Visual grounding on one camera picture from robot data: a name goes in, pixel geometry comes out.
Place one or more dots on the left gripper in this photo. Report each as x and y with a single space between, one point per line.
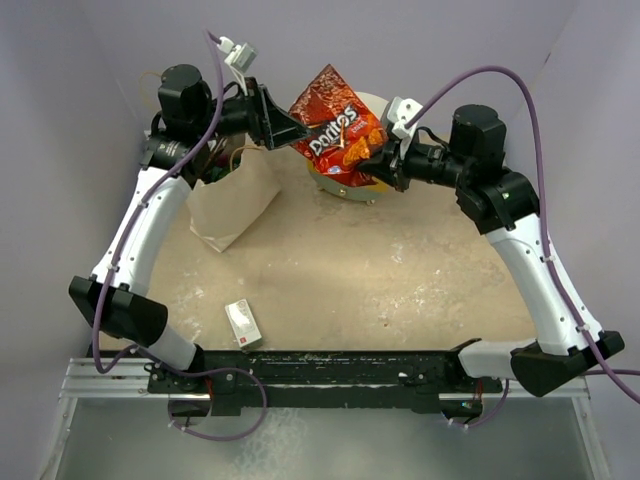
268 124

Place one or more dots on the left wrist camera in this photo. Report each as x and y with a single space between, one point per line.
239 58

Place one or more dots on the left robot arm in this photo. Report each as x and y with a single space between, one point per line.
113 298

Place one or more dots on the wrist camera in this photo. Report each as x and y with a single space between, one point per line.
239 58
396 115

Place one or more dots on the green snack bag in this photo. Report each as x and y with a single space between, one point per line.
217 172

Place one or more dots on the red chips bag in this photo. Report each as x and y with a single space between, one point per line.
344 131

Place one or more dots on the pastel mini drawer cabinet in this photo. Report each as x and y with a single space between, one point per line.
368 194

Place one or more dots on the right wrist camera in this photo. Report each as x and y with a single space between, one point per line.
396 115

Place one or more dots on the small white box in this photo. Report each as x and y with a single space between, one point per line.
243 324

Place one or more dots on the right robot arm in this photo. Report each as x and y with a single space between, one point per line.
505 209

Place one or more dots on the white paper bag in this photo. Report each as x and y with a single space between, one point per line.
230 205

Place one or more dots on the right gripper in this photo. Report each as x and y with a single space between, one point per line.
394 171

